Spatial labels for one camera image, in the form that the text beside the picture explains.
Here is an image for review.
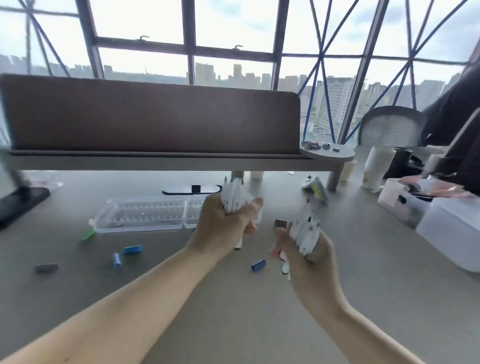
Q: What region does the person's left hand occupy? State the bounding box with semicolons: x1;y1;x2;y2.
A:
185;193;265;264

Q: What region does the white plastic bin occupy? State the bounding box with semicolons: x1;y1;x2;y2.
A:
415;196;480;273

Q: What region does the clear plastic marker case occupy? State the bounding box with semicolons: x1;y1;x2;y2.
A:
88;194;215;234

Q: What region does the set of blue-toned caps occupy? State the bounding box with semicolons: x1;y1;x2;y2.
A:
33;219;292;278

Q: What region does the person's left forearm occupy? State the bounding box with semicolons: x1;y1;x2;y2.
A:
0;243;226;364

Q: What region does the white and yellow controller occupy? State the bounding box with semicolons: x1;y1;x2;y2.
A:
301;175;329;203

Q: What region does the clear plastic bin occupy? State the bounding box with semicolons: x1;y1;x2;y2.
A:
376;178;436;228

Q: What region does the small clear jar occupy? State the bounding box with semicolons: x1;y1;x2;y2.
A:
24;170;65;188

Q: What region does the grey desk divider shelf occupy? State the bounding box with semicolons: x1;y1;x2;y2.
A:
0;73;302;154

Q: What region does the person's right forearm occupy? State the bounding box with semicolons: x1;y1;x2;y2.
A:
299;299;427;364

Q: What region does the set of blue-toned markers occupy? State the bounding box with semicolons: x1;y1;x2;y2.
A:
220;176;323;280

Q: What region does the grey mesh office chair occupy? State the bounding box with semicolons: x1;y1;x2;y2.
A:
358;106;427;148

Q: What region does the cream paper cup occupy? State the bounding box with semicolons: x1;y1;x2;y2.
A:
339;160;355;183

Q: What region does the person's right hand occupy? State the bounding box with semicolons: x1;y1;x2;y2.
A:
275;226;347;313

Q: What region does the grey desk shelf riser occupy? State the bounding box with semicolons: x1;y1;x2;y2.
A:
0;145;356;194

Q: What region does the stack of white paper cups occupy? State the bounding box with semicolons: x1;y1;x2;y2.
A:
361;145;397;193

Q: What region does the black rectangular power bank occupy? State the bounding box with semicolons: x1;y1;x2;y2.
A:
0;186;51;230

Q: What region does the black mug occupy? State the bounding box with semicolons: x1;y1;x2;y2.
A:
392;147;415;179

